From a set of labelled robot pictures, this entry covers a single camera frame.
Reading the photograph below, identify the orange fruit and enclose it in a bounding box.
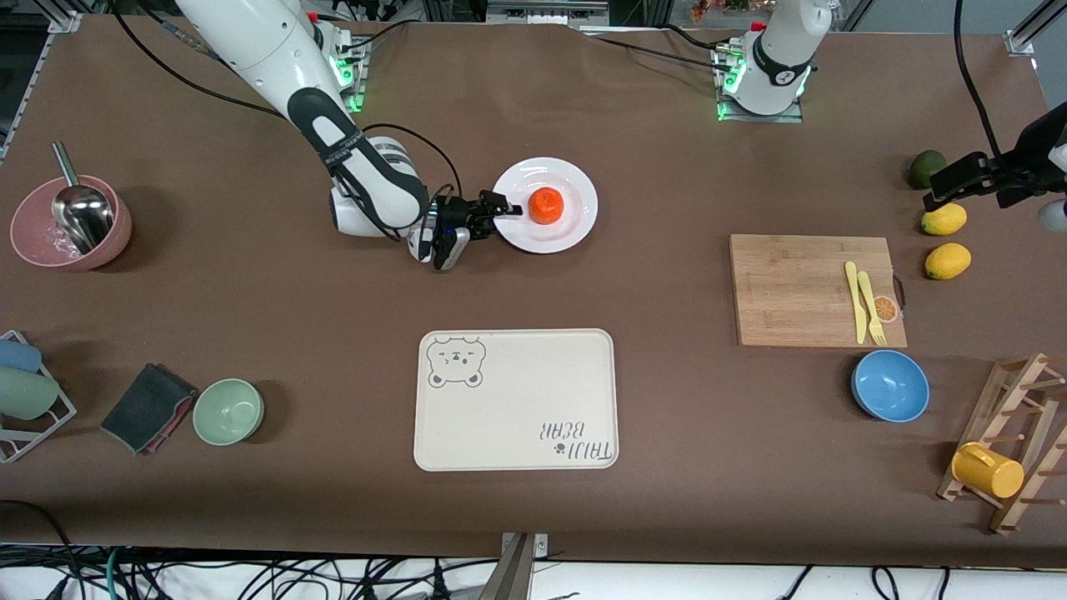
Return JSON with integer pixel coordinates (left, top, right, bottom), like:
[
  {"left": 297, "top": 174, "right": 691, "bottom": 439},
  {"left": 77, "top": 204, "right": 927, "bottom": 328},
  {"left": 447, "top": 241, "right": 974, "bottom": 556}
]
[{"left": 528, "top": 187, "right": 565, "bottom": 225}]

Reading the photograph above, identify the white round plate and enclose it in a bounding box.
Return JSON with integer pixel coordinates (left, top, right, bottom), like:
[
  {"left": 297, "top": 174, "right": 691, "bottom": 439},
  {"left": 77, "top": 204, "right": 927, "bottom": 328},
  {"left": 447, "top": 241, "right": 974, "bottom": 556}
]
[{"left": 490, "top": 157, "right": 599, "bottom": 254}]

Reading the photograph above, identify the green avocado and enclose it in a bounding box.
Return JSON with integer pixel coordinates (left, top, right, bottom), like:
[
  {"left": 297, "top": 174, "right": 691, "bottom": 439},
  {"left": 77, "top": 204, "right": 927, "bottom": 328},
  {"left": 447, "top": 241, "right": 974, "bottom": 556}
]
[{"left": 908, "top": 150, "right": 947, "bottom": 191}]

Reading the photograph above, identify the yellow lemon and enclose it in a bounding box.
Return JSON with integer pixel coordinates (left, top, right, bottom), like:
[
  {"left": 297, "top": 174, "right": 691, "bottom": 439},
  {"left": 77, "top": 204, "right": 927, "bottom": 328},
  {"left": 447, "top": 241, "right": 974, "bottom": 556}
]
[
  {"left": 924, "top": 242, "right": 973, "bottom": 281},
  {"left": 921, "top": 202, "right": 969, "bottom": 237}
]

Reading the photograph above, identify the yellow plastic fork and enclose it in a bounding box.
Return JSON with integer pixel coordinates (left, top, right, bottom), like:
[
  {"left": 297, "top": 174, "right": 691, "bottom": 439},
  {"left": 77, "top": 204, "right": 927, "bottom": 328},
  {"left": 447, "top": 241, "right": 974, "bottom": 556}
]
[{"left": 858, "top": 271, "right": 888, "bottom": 347}]

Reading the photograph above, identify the brown table cover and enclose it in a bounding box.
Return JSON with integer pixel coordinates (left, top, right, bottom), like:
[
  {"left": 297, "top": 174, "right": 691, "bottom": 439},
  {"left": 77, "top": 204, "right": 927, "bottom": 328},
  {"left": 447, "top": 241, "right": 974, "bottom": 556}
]
[{"left": 0, "top": 12, "right": 1067, "bottom": 569}]

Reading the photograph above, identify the yellow plastic knife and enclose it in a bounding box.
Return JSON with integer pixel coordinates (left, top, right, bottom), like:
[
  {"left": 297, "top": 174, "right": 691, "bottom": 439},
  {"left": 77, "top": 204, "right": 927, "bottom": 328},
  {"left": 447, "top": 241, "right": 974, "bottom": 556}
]
[{"left": 844, "top": 261, "right": 869, "bottom": 345}]

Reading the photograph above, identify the cream bear print tray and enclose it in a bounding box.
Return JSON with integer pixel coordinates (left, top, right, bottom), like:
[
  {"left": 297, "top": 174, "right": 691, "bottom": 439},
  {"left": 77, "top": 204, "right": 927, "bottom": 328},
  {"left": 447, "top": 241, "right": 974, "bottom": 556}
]
[{"left": 413, "top": 328, "right": 619, "bottom": 473}]

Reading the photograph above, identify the wooden cutting board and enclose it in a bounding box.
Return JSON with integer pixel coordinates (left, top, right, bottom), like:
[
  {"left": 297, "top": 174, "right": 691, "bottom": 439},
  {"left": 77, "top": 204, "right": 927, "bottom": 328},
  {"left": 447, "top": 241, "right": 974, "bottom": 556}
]
[{"left": 729, "top": 234, "right": 909, "bottom": 348}]

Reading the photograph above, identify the blue bowl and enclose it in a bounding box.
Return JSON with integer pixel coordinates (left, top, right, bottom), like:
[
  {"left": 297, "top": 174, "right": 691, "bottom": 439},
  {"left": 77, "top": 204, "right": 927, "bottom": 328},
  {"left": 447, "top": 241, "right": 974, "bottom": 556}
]
[{"left": 851, "top": 349, "right": 931, "bottom": 423}]

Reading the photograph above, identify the wooden peg rack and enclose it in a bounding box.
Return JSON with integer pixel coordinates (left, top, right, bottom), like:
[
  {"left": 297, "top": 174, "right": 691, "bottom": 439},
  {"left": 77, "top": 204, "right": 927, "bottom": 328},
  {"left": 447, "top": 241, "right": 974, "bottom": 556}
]
[{"left": 936, "top": 352, "right": 1067, "bottom": 536}]

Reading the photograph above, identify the yellow mug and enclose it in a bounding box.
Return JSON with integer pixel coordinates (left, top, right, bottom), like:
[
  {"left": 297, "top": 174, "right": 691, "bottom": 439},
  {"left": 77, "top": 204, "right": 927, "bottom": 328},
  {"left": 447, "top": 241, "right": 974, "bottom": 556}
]
[{"left": 951, "top": 442, "right": 1025, "bottom": 500}]

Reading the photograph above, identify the pale green bowl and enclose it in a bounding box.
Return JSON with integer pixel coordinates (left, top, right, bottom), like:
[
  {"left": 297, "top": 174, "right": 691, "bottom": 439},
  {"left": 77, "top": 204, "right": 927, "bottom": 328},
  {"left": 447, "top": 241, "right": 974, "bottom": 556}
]
[{"left": 193, "top": 378, "right": 265, "bottom": 447}]

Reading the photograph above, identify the pink folded cloth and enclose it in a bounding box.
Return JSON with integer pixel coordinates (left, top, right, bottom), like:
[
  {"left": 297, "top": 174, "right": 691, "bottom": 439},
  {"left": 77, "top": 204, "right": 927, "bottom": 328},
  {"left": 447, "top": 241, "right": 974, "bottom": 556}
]
[{"left": 142, "top": 387, "right": 199, "bottom": 455}]

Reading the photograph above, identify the dark grey folded cloth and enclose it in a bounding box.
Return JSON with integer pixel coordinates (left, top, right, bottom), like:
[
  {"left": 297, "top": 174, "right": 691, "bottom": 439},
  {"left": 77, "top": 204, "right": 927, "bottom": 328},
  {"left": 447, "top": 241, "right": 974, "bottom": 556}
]
[{"left": 100, "top": 362, "right": 199, "bottom": 456}]

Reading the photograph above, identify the metal scoop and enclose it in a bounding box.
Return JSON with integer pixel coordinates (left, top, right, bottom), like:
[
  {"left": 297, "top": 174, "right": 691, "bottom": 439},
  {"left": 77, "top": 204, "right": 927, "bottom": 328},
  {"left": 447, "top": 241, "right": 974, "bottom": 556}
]
[{"left": 52, "top": 142, "right": 115, "bottom": 255}]

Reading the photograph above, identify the pink bowl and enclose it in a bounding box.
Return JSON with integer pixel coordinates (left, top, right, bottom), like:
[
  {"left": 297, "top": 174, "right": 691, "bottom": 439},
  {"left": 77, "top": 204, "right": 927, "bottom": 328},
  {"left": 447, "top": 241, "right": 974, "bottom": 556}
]
[{"left": 10, "top": 175, "right": 133, "bottom": 272}]

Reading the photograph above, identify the blue cup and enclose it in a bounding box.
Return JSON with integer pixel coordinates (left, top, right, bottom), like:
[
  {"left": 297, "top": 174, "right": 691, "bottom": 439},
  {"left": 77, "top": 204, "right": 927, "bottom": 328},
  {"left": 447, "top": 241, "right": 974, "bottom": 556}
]
[{"left": 0, "top": 339, "right": 43, "bottom": 373}]

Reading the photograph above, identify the pale green cup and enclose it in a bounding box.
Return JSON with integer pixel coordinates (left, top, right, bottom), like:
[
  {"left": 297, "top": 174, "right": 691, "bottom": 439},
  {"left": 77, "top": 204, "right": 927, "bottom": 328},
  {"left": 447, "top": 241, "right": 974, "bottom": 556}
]
[{"left": 0, "top": 367, "right": 61, "bottom": 421}]

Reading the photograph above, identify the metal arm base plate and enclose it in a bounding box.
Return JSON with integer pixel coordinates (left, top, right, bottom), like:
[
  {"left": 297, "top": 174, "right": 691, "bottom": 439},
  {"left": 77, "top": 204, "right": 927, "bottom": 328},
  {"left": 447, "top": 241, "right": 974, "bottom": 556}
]
[
  {"left": 713, "top": 42, "right": 805, "bottom": 124},
  {"left": 333, "top": 37, "right": 368, "bottom": 113}
]

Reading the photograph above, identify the silver aluminium frame rail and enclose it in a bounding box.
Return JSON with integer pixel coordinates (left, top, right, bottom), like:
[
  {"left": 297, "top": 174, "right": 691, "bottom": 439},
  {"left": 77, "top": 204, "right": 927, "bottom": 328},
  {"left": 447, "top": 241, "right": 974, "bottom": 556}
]
[{"left": 488, "top": 0, "right": 609, "bottom": 26}]

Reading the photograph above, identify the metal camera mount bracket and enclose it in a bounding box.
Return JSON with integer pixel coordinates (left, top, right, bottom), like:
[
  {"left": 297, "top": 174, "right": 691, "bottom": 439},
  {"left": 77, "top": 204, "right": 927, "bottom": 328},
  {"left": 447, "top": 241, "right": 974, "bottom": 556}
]
[{"left": 479, "top": 532, "right": 549, "bottom": 600}]

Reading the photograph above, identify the white wire cup rack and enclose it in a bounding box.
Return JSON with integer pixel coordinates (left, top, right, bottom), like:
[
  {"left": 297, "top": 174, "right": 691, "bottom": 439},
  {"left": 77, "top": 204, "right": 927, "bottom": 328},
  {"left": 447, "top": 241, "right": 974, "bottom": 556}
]
[{"left": 0, "top": 330, "right": 78, "bottom": 464}]

